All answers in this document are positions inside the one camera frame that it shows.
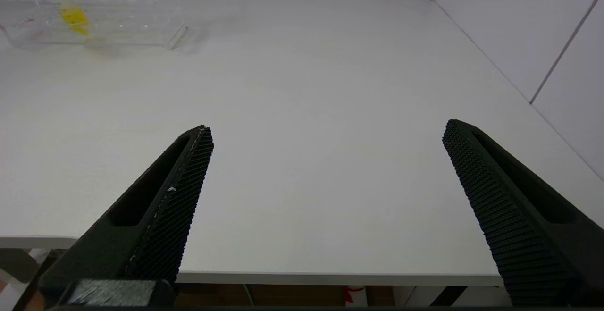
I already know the small red object under table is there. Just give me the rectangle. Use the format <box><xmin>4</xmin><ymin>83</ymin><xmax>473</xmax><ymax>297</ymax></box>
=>
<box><xmin>344</xmin><ymin>286</ymin><xmax>365</xmax><ymax>305</ymax></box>

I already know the yellow pigment test tube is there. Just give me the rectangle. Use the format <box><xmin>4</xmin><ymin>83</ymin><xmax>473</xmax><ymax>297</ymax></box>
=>
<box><xmin>28</xmin><ymin>0</ymin><xmax>90</xmax><ymax>36</ymax></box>

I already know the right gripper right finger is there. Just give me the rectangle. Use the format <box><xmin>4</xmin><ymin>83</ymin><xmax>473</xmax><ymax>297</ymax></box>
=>
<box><xmin>442</xmin><ymin>119</ymin><xmax>604</xmax><ymax>307</ymax></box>

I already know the black diagonal bar under table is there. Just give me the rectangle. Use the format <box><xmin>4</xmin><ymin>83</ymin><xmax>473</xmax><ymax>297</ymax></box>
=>
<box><xmin>430</xmin><ymin>286</ymin><xmax>469</xmax><ymax>307</ymax></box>

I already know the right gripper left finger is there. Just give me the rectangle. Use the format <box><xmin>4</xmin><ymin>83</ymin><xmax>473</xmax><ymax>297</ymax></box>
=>
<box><xmin>39</xmin><ymin>125</ymin><xmax>214</xmax><ymax>284</ymax></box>

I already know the clear acrylic test tube rack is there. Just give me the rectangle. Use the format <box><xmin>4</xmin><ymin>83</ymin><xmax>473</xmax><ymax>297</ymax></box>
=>
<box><xmin>0</xmin><ymin>0</ymin><xmax>188</xmax><ymax>50</ymax></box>

